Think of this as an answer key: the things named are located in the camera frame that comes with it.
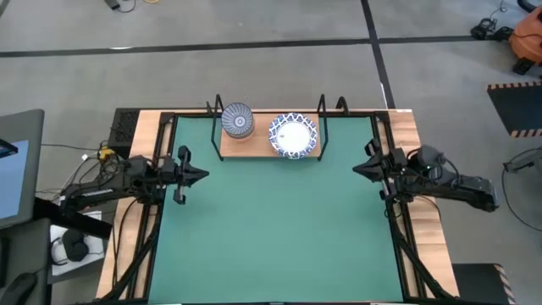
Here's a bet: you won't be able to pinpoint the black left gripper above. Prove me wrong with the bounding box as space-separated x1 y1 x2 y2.
158 146 211 205

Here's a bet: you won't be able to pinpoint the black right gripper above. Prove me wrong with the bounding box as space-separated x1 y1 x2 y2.
352 138 410 200

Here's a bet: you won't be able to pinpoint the navy white patterned bowl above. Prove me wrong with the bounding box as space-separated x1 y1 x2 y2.
220 102 256 140

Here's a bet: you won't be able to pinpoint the wide blue white floral bowl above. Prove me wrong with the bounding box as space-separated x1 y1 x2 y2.
268 112 319 160

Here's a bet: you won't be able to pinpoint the black perforated box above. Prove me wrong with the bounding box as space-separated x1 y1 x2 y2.
108 108 141 148

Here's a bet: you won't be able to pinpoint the green table mat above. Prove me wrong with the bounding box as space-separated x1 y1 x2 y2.
147 116 404 304

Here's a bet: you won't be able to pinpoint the white paper sheet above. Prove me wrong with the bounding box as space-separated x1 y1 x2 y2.
49 210 107 277

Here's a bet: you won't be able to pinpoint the black stand bar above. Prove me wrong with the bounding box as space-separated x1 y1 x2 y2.
33 197 113 241

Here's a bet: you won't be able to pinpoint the black headphones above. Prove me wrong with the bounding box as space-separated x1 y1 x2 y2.
62 228 91 263

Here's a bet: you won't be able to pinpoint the black mat with yellow stripes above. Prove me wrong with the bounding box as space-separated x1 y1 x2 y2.
451 263 517 305
486 81 542 139

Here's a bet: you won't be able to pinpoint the grey monitor with blue screen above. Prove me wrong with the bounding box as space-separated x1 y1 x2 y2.
0 108 46 230

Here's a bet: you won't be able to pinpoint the orange vacuum cleaner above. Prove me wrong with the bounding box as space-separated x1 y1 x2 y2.
507 16 542 75

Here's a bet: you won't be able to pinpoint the wooden shelf with black frame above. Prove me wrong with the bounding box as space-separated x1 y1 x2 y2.
206 93 351 163

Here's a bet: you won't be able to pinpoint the black table frame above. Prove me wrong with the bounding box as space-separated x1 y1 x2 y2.
97 108 459 305

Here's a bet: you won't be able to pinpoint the black floor cable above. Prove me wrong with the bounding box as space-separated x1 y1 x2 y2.
501 147 542 232

